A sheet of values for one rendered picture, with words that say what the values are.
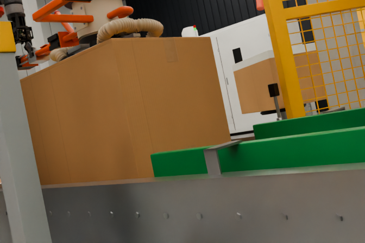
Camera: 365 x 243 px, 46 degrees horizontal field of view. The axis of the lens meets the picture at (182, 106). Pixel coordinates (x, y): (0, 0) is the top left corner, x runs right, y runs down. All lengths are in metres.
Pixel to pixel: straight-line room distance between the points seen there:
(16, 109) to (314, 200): 0.65
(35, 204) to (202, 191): 0.39
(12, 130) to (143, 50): 0.42
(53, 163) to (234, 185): 0.84
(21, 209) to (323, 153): 0.62
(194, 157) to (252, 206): 0.24
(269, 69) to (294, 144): 2.17
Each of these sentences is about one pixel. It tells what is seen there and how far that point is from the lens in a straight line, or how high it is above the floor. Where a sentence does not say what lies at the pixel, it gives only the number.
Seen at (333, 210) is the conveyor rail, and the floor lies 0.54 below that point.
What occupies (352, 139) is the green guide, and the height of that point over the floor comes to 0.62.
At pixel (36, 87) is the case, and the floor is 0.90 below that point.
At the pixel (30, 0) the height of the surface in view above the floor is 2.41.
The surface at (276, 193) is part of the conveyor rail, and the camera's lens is 0.73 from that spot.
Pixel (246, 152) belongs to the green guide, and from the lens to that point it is 0.87.
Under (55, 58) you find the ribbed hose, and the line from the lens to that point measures 1.55.
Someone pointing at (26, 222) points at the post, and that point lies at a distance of 1.01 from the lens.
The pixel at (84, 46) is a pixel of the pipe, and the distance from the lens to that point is 1.41.
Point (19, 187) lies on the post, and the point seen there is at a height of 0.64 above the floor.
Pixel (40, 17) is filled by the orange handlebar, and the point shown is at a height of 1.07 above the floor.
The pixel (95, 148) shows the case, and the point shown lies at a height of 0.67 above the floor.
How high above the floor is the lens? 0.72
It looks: 1 degrees up
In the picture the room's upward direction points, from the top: 12 degrees counter-clockwise
